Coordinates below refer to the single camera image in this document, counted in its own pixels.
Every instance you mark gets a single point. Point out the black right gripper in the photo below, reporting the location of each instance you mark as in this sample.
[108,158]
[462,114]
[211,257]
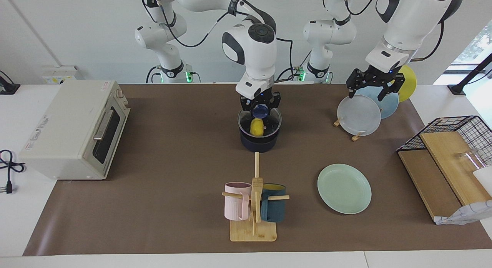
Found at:
[261,98]

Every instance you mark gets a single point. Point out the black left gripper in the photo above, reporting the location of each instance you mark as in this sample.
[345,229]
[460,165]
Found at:
[378,77]

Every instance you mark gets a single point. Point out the glass lid with blue knob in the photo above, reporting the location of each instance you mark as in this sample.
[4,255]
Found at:
[260,111]

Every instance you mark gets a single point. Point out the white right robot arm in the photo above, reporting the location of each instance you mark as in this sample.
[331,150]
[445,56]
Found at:
[253,49]

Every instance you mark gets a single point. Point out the light blue plate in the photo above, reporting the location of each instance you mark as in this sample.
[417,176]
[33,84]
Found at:
[390,104]

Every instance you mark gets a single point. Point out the grey plate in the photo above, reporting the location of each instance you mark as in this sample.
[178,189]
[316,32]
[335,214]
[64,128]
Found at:
[359,116]

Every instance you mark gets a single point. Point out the yellow plate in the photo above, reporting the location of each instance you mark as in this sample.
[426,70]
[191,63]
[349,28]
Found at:
[409,83]

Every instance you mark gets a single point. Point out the wooden plate rack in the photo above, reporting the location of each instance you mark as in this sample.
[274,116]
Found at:
[337,123]

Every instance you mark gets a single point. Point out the mint green plate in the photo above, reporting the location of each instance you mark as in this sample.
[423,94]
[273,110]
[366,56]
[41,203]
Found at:
[344,189]

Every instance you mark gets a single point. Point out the black clamp stand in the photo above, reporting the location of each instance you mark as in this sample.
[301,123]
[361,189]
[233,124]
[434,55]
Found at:
[457,89]

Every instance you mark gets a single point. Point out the pink ribbed mug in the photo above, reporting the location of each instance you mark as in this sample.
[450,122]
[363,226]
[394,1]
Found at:
[234,204]

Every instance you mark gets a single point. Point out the dark teal mug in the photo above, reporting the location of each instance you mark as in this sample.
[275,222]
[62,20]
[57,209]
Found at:
[275,210]

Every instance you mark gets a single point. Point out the brown wooden board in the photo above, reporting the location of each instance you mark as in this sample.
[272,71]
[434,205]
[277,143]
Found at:
[426,183]

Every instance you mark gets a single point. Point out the light wooden cutting board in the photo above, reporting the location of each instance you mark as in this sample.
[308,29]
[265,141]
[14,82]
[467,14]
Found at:
[449,164]

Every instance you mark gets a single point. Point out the wooden mug tree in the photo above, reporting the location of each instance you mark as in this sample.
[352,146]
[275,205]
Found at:
[253,232]

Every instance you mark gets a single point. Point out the bright window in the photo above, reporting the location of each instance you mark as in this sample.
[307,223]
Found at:
[480,41]

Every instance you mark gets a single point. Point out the clear glass cup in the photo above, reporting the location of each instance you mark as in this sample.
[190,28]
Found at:
[474,158]

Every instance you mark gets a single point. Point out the brown table mat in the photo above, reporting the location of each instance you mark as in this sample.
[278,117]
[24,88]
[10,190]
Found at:
[173,206]

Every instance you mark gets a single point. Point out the white cup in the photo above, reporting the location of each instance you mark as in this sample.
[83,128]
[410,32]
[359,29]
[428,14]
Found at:
[485,179]

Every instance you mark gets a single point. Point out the white patterned cloth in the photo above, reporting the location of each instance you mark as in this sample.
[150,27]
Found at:
[465,216]

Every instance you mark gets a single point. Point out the cream toaster oven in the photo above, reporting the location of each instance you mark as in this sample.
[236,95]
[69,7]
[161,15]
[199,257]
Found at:
[61,137]

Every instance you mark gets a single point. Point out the black table clamp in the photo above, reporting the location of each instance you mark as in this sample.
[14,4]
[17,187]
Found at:
[7,89]

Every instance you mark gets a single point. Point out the white wall socket box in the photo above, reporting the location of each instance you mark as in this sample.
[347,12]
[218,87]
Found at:
[59,75]

